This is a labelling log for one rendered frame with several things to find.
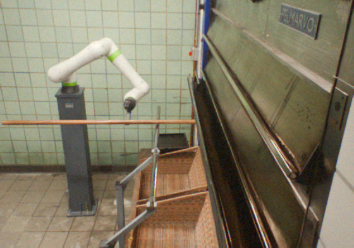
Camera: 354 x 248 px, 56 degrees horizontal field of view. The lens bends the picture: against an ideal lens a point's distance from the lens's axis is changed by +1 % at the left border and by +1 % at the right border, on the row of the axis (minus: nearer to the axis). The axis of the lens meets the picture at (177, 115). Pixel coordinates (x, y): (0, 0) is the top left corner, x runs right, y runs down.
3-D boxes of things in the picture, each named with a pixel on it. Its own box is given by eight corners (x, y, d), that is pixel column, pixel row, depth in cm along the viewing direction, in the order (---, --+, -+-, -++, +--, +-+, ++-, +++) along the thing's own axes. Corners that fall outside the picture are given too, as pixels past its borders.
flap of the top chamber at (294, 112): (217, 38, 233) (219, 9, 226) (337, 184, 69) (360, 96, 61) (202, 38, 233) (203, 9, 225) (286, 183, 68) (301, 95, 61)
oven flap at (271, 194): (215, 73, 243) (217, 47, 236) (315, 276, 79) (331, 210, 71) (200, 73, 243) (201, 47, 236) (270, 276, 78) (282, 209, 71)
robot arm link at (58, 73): (40, 73, 247) (94, 39, 228) (52, 68, 262) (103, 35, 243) (50, 88, 250) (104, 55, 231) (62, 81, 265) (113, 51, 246)
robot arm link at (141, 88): (113, 62, 261) (109, 64, 251) (124, 52, 259) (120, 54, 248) (143, 97, 267) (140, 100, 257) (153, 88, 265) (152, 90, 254)
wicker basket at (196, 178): (198, 174, 274) (200, 145, 264) (207, 220, 223) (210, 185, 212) (140, 174, 272) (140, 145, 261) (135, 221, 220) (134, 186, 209)
